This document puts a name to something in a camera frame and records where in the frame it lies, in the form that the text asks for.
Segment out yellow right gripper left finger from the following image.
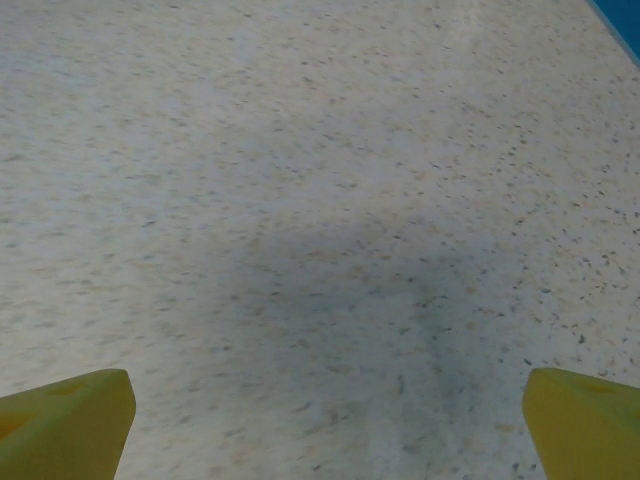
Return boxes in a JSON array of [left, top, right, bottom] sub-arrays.
[[0, 368, 138, 480]]

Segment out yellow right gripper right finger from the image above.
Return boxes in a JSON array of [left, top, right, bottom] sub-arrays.
[[522, 367, 640, 480]]

